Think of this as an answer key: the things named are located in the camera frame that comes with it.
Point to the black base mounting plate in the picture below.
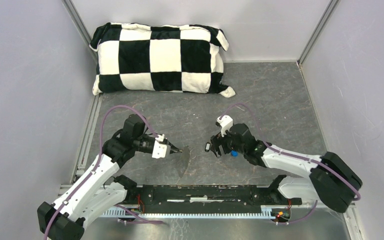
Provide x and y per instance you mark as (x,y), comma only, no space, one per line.
(205,199)

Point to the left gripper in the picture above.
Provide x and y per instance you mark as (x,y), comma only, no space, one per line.
(172,147)

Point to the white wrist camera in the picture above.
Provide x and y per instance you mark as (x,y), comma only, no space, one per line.
(225,122)
(161,148)

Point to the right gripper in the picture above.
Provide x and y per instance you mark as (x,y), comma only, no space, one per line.
(217,140)

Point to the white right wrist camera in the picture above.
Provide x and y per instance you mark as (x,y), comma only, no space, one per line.
(225,122)

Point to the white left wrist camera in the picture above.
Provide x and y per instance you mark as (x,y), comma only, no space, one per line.
(161,148)

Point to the blue key fob tag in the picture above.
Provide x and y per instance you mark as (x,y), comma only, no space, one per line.
(234,153)

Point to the white slotted cable duct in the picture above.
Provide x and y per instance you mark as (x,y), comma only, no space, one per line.
(265,213)

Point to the black and white checkered pillow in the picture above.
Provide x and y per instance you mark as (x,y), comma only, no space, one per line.
(168,58)

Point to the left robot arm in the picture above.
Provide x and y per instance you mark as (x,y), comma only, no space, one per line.
(70,215)

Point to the aluminium frame rail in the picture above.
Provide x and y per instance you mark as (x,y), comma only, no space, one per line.
(336,197)

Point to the black key fob tag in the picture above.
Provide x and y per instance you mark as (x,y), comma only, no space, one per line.
(207,147)

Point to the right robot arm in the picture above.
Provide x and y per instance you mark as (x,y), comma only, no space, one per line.
(325,178)

